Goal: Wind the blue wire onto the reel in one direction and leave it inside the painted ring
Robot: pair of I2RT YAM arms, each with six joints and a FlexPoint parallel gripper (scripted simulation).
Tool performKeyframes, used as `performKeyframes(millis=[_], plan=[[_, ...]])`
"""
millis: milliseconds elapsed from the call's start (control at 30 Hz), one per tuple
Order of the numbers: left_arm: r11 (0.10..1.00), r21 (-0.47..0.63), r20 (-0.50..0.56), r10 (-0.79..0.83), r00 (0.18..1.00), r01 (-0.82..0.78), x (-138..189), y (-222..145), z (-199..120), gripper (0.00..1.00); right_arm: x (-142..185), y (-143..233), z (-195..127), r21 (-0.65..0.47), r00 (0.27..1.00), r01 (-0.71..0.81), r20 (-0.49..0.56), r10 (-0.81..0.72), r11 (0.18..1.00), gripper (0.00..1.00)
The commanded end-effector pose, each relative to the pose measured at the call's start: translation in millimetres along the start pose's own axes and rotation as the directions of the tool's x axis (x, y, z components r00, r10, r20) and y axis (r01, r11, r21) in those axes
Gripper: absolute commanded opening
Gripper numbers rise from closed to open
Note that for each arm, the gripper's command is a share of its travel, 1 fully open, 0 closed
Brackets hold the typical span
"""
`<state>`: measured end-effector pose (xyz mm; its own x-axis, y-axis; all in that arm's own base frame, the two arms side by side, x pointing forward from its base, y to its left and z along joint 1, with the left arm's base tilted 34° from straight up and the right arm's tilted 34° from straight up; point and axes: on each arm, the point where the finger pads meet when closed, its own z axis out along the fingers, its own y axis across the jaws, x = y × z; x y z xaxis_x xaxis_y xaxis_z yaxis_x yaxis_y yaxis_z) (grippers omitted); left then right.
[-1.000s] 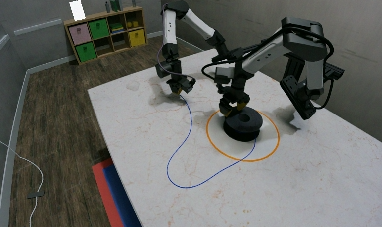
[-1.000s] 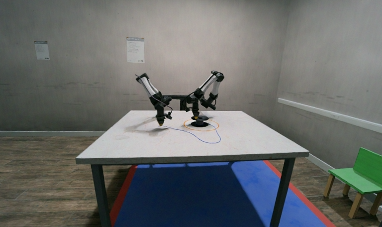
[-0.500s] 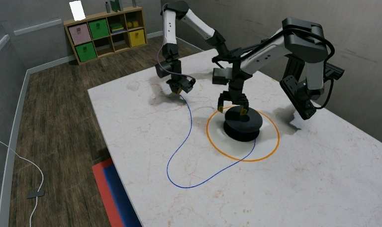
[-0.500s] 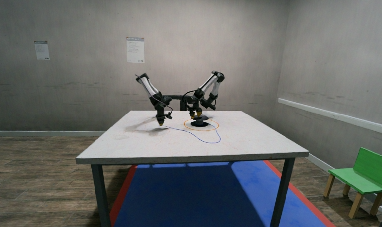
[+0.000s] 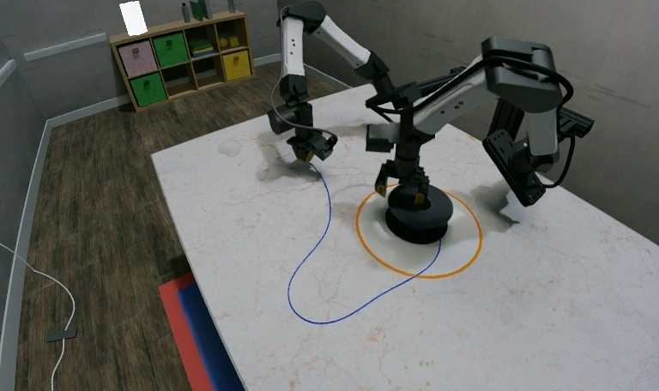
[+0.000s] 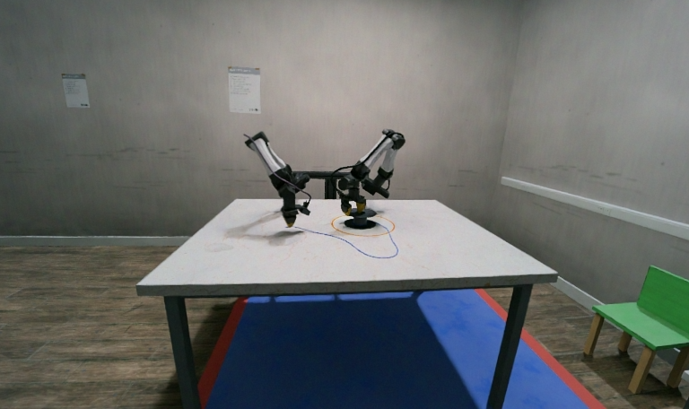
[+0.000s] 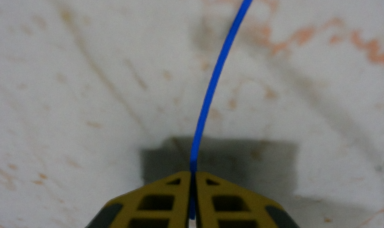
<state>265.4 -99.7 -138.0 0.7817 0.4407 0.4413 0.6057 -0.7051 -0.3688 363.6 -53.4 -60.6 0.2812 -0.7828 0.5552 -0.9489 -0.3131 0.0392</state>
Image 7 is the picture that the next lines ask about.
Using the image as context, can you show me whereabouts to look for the blue wire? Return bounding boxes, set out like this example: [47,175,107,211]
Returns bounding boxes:
[190,0,252,220]

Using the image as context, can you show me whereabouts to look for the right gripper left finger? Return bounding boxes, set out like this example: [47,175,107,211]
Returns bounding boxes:
[101,171,191,228]

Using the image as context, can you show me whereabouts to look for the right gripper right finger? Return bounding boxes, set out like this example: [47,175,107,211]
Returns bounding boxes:
[195,171,286,228]

